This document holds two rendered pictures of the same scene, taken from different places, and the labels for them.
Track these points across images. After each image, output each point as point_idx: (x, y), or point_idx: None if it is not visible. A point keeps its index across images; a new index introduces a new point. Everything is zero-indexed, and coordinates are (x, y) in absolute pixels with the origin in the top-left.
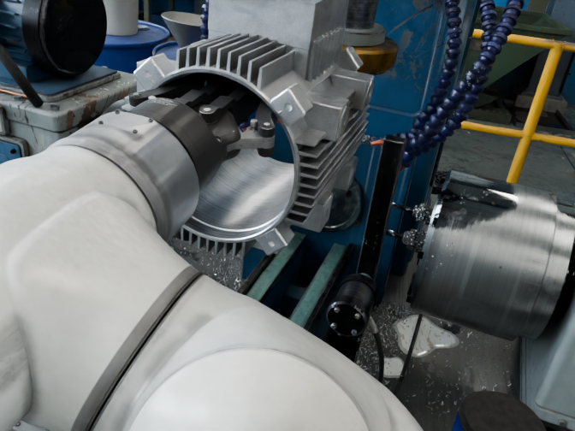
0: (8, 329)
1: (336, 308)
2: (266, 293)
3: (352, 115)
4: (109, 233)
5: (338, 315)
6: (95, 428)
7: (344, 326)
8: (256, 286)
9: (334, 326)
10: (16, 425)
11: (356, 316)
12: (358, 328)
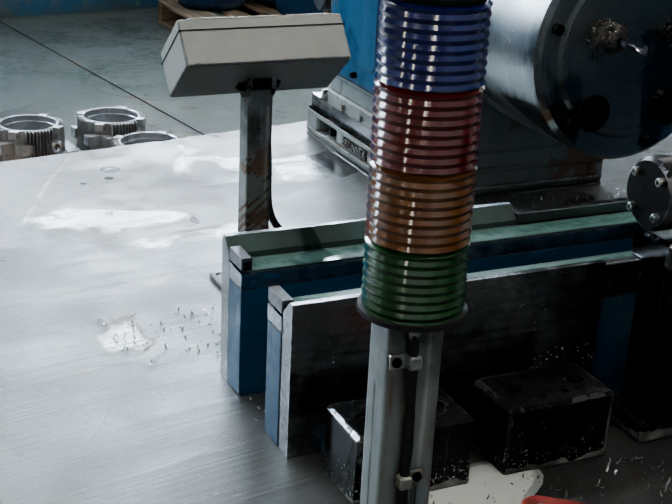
0: None
1: (635, 166)
2: (633, 228)
3: None
4: None
5: (639, 185)
6: None
7: (645, 207)
8: (622, 214)
9: (630, 204)
10: (218, 274)
11: (658, 183)
12: (661, 211)
